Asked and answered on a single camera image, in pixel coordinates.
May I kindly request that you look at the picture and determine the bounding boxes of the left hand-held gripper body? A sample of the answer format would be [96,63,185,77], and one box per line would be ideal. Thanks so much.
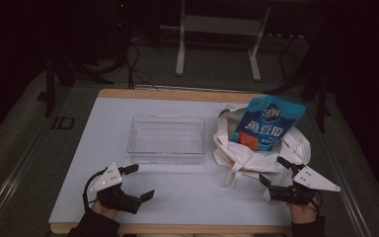
[89,162,143,215]

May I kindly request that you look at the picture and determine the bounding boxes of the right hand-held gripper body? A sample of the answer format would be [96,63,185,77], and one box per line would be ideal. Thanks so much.
[268,165,341,206]

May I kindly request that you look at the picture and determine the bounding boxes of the white canvas tote bag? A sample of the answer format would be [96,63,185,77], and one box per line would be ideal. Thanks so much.
[212,104,312,189]

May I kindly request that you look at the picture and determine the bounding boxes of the blue snack packet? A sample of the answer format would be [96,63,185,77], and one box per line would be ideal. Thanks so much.
[229,95,307,153]

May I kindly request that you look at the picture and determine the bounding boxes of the clear plastic container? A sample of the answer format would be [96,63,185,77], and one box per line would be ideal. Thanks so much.
[126,114,208,166]

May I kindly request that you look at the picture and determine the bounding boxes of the person's right hand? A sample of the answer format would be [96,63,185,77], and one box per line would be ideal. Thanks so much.
[287,199,319,225]

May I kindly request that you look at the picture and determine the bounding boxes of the person's left hand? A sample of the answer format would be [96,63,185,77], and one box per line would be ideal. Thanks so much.
[91,199,119,219]

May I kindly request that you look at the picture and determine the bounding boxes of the black stand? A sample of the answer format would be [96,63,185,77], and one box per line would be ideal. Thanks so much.
[265,33,333,133]
[43,53,114,119]

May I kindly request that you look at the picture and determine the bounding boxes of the white metal stand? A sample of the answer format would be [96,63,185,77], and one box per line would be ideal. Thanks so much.
[175,0,272,83]

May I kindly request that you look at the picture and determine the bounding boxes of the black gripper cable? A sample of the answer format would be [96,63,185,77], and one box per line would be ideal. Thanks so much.
[311,191,324,212]
[82,169,109,211]

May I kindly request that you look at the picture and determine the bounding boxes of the metal floor rail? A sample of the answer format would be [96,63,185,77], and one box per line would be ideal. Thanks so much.
[314,129,374,237]
[0,122,52,233]

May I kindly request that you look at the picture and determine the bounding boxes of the black floor cables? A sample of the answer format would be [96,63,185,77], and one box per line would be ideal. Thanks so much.
[123,40,160,91]

